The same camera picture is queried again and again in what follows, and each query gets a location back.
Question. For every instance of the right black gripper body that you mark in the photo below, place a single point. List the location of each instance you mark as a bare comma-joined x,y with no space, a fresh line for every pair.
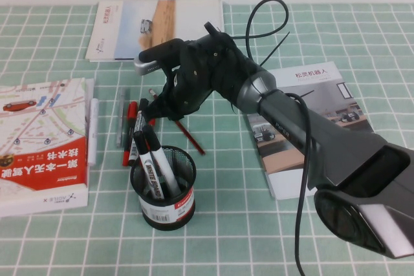
207,72

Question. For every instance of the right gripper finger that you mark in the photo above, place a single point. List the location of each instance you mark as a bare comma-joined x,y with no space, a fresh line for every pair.
168,101
149,110

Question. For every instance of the dark red pencil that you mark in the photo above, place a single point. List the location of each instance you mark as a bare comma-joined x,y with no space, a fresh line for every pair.
191,138

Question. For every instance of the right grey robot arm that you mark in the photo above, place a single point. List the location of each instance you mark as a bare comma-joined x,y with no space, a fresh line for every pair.
339,146

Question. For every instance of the short red pen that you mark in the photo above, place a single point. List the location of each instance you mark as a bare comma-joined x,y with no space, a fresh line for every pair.
152,123

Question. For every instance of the red marker pen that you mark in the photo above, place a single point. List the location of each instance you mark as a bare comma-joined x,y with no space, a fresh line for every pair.
130,117

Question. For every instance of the black white marker pen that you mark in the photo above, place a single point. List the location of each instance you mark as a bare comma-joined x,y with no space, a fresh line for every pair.
139,129

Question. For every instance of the grey slim pen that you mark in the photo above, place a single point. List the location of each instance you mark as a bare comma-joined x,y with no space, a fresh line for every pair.
120,121

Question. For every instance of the black mesh pen holder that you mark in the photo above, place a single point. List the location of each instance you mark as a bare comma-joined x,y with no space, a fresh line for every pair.
168,218

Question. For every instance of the black capped whiteboard marker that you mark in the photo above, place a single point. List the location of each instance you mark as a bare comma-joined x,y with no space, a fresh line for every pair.
150,172
165,169

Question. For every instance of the thin white booklet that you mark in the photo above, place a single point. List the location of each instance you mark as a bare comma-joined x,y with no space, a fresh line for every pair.
89,85

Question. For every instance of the black zip tie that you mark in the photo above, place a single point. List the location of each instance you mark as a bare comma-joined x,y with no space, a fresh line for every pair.
276,46

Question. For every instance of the desert vehicle brochure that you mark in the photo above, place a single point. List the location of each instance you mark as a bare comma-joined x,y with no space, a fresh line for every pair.
106,30

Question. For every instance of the red white map book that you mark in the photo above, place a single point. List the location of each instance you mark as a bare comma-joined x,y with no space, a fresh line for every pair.
42,146

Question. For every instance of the classroom robots brochure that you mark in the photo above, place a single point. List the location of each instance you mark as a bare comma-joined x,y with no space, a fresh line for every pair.
281,185

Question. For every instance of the green checked tablecloth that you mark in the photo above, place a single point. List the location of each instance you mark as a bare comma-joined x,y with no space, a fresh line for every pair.
226,240

